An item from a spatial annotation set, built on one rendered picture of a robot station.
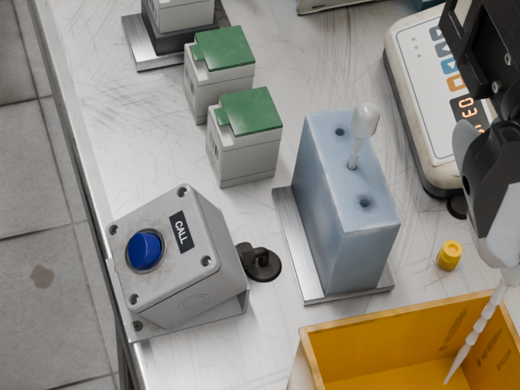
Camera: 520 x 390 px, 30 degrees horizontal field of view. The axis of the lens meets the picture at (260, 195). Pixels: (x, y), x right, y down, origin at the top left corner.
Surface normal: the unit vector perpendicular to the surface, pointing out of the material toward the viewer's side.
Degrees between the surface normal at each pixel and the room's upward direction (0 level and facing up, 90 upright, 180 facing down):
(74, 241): 0
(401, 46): 25
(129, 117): 0
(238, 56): 0
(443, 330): 90
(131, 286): 30
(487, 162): 76
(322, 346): 90
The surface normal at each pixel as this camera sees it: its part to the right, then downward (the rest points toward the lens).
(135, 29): 0.09, -0.55
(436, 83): -0.34, -0.47
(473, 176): -0.96, 0.15
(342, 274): 0.23, 0.82
